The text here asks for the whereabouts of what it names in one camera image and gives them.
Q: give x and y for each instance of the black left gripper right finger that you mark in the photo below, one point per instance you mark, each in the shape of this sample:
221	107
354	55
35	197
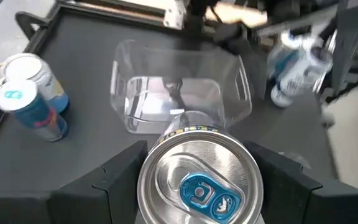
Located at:
287	199

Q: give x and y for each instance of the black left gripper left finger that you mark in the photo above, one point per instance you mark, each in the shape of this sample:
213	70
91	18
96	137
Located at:
104	199

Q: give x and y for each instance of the white Celsius can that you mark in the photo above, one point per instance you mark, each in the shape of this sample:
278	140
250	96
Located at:
286	90
320	59

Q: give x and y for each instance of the clear plastic bin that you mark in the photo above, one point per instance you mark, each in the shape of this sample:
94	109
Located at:
141	93

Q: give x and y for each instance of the white blue Spindrift can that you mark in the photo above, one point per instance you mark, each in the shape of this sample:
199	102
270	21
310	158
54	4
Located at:
23	67

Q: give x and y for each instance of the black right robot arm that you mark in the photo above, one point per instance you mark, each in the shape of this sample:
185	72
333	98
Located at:
228	35

